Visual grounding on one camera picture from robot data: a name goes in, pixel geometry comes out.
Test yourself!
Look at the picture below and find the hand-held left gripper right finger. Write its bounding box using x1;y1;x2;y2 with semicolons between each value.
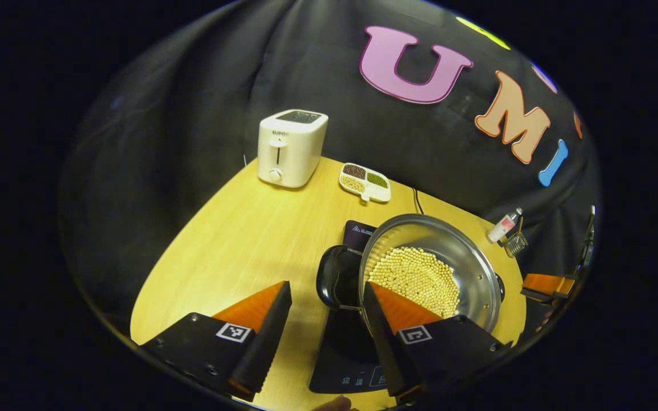
362;281;513;400

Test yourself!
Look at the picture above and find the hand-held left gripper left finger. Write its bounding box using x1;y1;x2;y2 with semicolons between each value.
139;280;294;400

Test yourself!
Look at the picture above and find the black induction cooktop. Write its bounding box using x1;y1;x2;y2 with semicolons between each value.
309;220;421;396

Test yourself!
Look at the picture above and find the stainless steel pot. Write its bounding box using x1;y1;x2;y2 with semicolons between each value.
316;213;505;336

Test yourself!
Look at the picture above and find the clear bottle with pink label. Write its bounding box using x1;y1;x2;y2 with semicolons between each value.
487;207;524;243

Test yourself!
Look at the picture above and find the pile of soybeans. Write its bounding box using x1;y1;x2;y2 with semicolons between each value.
367;247;461;319

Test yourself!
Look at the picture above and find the white divided bean dish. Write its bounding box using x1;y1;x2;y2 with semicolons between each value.
339;162;392;203

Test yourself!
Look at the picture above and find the metal wire basket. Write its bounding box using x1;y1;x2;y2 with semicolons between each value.
503;231;529;259

